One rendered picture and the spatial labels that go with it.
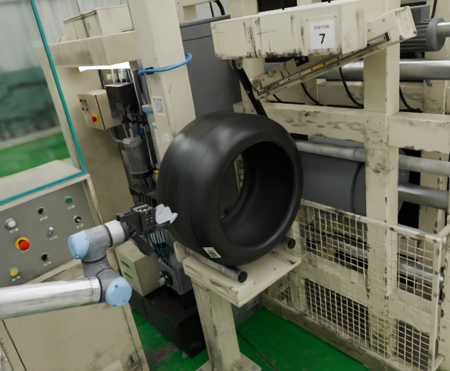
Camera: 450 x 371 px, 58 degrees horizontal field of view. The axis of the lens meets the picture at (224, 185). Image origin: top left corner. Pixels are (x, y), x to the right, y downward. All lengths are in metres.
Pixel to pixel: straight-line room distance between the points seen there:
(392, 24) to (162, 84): 0.82
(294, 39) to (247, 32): 0.22
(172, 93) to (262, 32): 0.41
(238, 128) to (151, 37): 0.48
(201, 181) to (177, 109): 0.42
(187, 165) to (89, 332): 1.06
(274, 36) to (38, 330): 1.52
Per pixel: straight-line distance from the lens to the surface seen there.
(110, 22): 4.65
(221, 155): 1.33
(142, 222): 1.30
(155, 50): 1.60
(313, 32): 1.38
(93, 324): 2.10
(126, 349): 2.27
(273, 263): 1.77
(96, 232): 1.26
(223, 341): 2.22
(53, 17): 10.42
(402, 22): 1.43
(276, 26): 1.47
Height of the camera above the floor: 1.80
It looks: 23 degrees down
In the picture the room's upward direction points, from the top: 10 degrees counter-clockwise
